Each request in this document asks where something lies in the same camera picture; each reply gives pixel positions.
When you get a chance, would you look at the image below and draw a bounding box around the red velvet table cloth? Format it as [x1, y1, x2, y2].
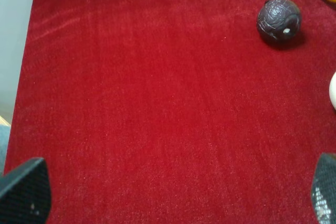
[5, 0, 335, 223]

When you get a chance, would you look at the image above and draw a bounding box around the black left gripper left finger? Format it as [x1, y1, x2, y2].
[1, 157, 51, 223]

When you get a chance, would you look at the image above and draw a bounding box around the dark purple round fruit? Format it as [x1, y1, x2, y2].
[256, 0, 302, 44]

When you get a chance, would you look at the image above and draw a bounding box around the cream ceramic teapot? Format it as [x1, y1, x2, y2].
[329, 72, 336, 110]

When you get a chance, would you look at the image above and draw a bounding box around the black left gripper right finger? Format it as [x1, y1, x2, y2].
[311, 153, 335, 224]

